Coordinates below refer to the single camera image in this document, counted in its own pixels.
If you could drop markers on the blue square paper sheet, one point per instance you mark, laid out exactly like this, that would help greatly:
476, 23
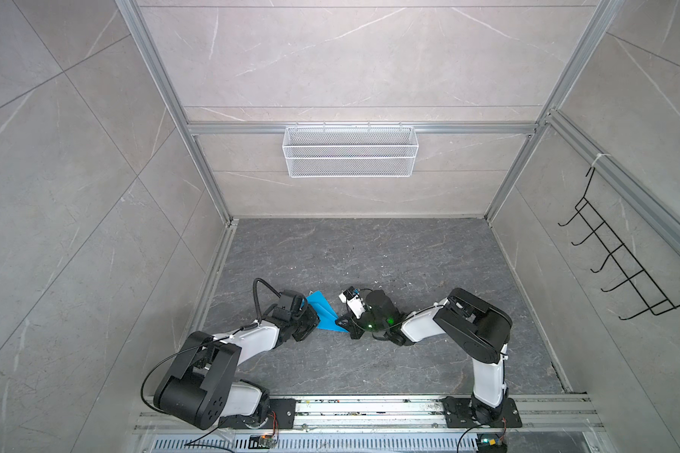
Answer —
326, 314

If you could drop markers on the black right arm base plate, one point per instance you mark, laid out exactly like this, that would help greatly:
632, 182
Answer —
481, 412

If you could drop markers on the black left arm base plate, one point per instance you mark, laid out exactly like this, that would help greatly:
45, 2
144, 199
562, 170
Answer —
273, 413

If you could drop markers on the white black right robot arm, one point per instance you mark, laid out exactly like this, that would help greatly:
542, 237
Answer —
479, 328

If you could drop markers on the aluminium front rail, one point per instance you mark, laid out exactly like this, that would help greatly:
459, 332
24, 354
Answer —
524, 412

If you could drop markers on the white wire mesh basket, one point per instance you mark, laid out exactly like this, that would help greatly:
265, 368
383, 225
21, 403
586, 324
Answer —
314, 152

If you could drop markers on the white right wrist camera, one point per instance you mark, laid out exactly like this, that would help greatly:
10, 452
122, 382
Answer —
354, 302

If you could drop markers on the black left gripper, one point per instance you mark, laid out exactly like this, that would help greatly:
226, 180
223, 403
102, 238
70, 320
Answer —
307, 309

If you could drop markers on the aluminium frame rail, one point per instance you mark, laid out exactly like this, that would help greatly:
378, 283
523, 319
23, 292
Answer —
215, 269

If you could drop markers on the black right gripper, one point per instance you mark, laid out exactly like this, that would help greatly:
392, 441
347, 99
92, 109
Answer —
352, 327

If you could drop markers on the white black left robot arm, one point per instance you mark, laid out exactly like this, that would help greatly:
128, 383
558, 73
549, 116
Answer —
200, 385

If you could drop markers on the black wire hook rack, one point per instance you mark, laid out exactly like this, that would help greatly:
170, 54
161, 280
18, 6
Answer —
655, 301

